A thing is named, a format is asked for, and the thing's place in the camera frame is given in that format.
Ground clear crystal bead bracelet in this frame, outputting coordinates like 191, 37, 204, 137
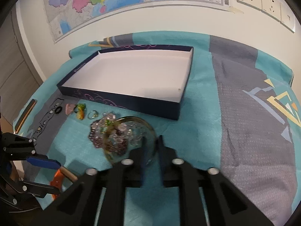
102, 112, 144, 147

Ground purple beaded bracelet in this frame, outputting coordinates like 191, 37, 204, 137
88, 118, 129, 157

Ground tortoiseshell bangle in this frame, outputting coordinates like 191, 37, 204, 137
103, 116, 158, 165

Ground pink charm hair tie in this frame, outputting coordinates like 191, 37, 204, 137
64, 103, 77, 115

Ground green jade pendant hair tie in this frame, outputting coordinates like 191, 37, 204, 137
73, 103, 86, 121

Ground wooden headboard edge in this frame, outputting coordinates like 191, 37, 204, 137
14, 99, 37, 134

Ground navy box lid tray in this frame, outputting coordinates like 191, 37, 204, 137
57, 44, 193, 120

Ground teal grey patterned blanket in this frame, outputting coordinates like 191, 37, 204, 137
20, 31, 300, 225

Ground white wall sockets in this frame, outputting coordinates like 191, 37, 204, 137
237, 0, 296, 33

